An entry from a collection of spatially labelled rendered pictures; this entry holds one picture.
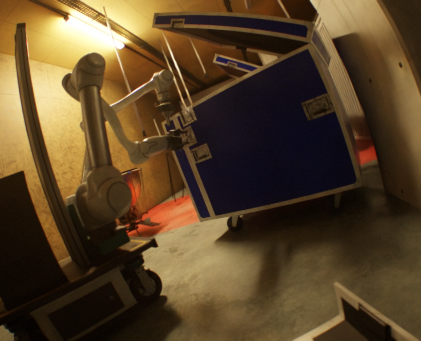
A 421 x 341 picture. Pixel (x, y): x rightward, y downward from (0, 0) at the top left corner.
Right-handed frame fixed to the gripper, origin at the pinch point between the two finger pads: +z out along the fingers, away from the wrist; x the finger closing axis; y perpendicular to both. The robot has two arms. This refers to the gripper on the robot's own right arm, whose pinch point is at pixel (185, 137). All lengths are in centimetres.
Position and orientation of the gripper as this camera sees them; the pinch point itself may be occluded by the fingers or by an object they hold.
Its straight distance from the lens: 164.3
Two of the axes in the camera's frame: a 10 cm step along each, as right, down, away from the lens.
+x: 1.0, 9.7, 2.4
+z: 5.4, -2.6, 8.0
